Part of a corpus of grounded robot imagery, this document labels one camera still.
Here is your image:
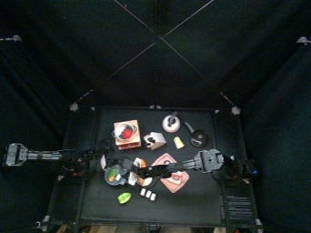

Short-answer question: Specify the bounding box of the grey bowl with toy vegetables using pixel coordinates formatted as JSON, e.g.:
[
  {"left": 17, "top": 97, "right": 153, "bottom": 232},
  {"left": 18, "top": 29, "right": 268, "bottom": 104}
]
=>
[{"left": 103, "top": 164, "right": 129, "bottom": 187}]

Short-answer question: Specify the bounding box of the white bowl with black pestle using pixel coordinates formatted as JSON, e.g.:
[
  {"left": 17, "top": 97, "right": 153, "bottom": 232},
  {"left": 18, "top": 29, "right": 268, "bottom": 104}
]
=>
[{"left": 162, "top": 111, "right": 183, "bottom": 134}]

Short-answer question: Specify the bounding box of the white plate with orange food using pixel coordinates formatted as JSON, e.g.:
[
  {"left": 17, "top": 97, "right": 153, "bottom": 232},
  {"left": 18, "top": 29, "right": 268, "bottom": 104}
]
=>
[{"left": 137, "top": 176, "right": 155, "bottom": 187}]

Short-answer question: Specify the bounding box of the white toy card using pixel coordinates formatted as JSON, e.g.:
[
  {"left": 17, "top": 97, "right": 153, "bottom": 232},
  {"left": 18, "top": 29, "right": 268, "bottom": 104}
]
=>
[{"left": 127, "top": 171, "right": 139, "bottom": 187}]

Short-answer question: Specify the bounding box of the orange and white toy food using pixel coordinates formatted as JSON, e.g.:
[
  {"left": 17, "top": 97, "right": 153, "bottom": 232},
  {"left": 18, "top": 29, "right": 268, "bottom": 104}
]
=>
[{"left": 133, "top": 157, "right": 149, "bottom": 169}]

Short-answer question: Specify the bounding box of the red and white toy food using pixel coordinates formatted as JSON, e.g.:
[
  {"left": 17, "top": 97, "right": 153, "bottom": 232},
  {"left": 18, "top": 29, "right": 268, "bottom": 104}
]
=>
[{"left": 170, "top": 171, "right": 186, "bottom": 185}]

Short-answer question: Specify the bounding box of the pink square toy plate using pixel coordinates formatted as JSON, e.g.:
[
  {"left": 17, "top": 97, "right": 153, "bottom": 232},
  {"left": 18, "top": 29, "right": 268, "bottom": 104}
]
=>
[{"left": 151, "top": 152, "right": 191, "bottom": 194}]

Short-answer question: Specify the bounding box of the white segmented toy block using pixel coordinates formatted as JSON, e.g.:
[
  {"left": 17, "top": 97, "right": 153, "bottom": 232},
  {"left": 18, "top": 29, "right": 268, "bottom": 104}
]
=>
[{"left": 139, "top": 187, "right": 158, "bottom": 202}]

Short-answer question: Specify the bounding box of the green toy leaf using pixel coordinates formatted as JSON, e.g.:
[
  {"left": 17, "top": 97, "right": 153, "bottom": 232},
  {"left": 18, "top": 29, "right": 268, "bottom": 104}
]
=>
[{"left": 117, "top": 192, "right": 134, "bottom": 205}]

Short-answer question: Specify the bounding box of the red toy tomato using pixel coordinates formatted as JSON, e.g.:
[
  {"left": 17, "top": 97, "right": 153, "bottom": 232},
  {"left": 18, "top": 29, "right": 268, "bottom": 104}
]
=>
[{"left": 122, "top": 128, "right": 135, "bottom": 139}]

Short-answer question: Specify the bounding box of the yellow toy cheese wedge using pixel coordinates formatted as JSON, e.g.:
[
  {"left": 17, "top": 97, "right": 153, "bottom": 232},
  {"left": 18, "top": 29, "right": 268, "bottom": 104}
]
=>
[{"left": 173, "top": 136, "right": 186, "bottom": 150}]

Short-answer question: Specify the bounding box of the white toy cube box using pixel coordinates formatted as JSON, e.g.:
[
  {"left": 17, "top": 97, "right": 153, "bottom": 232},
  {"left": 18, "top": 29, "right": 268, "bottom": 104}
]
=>
[{"left": 142, "top": 131, "right": 169, "bottom": 151}]

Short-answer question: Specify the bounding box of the silver toy pot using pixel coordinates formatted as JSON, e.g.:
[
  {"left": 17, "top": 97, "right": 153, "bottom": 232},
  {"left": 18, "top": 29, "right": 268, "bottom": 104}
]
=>
[{"left": 111, "top": 122, "right": 141, "bottom": 141}]

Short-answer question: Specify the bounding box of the black toy frying pan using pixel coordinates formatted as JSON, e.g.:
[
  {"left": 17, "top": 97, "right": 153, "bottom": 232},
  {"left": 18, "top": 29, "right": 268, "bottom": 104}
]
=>
[{"left": 183, "top": 121, "right": 210, "bottom": 148}]

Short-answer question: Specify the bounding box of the white printed label sticker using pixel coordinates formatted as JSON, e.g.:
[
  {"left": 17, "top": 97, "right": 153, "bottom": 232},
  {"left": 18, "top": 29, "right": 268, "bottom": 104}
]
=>
[{"left": 225, "top": 195, "right": 254, "bottom": 224}]

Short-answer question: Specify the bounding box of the thin diagonal brace wire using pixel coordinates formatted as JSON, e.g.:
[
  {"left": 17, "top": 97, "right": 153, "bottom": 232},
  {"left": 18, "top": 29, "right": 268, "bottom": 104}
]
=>
[
  {"left": 75, "top": 0, "right": 215, "bottom": 104},
  {"left": 113, "top": 0, "right": 237, "bottom": 107}
]

